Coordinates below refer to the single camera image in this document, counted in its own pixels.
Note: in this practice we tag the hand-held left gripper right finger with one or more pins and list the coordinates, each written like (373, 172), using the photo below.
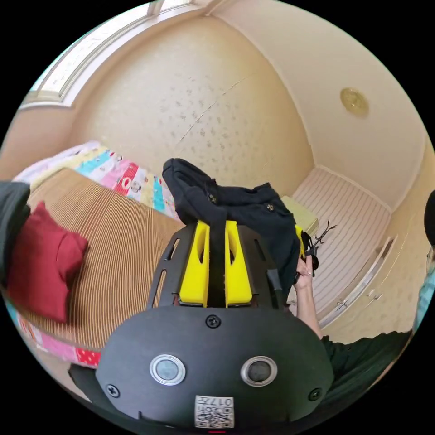
(238, 275)

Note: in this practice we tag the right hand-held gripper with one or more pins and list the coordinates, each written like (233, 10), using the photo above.
(310, 249)

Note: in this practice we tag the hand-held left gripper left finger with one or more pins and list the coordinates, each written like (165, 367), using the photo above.
(193, 272)

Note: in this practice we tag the black pants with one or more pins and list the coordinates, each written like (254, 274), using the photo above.
(244, 204)

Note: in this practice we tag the person's right forearm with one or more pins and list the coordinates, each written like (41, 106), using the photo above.
(308, 309)

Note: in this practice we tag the person's right hand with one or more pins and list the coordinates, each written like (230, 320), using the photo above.
(303, 273)

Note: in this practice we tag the white cupboard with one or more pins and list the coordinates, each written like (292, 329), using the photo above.
(343, 217)

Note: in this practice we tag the bed with woven mat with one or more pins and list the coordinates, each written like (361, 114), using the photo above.
(119, 238)

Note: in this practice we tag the pile of clothes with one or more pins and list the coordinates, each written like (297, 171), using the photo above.
(44, 265)

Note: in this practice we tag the round ceiling lamp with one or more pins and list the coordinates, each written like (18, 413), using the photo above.
(353, 101)

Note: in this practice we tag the window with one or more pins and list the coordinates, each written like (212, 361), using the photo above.
(88, 51)

